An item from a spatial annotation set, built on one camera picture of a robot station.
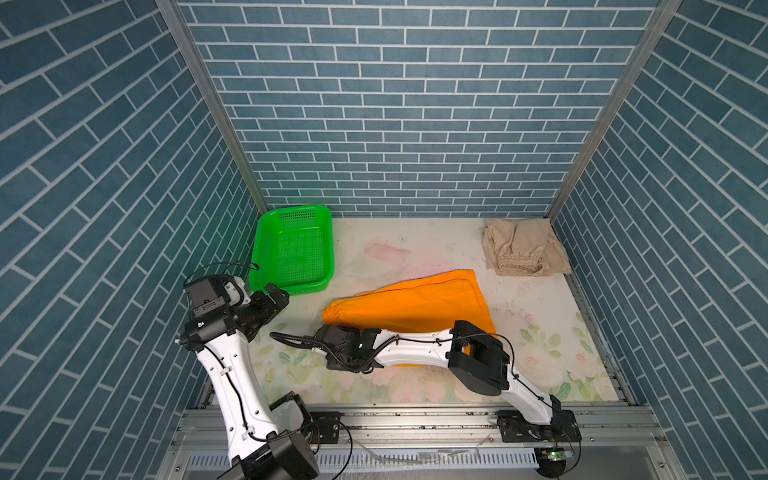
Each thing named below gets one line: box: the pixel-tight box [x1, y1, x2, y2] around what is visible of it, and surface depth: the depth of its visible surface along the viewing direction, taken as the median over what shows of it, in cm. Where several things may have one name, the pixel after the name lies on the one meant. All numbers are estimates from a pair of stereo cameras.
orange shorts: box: [322, 270, 498, 339], surface depth 96 cm
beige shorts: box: [481, 218, 571, 277], surface depth 110 cm
